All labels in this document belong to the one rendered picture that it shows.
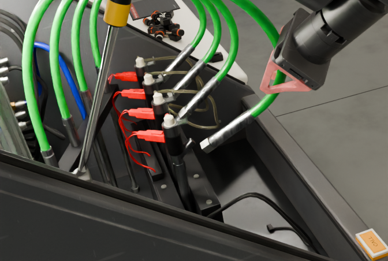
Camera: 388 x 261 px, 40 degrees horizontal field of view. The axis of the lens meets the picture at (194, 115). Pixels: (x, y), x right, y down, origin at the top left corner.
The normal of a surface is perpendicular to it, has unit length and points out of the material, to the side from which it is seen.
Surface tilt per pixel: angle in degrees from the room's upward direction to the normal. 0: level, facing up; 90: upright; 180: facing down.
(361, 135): 0
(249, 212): 0
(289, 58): 45
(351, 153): 0
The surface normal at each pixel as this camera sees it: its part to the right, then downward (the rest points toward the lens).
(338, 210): -0.16, -0.83
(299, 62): 0.46, -0.44
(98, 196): 0.52, -0.80
